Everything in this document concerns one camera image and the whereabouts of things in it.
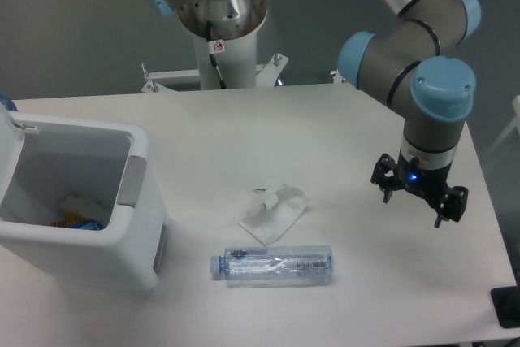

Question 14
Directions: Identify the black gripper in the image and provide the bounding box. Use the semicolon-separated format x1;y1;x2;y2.
370;154;469;228

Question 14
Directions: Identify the white paper wrapper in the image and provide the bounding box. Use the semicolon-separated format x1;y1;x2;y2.
239;184;310;246

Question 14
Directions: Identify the clear plastic water bottle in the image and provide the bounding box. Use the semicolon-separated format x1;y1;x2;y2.
210;245;334;288

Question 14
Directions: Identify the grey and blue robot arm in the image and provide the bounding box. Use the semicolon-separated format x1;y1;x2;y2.
146;0;481;222

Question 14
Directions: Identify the orange and blue trash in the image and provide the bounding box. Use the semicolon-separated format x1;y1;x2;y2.
50;211;104;231

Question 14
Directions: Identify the white trash can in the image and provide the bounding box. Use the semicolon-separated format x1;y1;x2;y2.
1;110;169;290

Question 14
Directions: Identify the black device at table edge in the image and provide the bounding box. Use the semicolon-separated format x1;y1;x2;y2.
490;286;519;329

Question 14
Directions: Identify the blue object at left edge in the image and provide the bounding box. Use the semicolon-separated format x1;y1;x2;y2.
0;94;18;111

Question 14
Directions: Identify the white frame at right edge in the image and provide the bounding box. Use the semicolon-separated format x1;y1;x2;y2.
487;95;520;154

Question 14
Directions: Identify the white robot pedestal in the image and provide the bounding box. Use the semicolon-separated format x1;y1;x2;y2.
139;0;290;93

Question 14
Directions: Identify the black cable on pedestal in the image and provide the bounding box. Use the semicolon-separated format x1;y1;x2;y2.
206;20;228;90

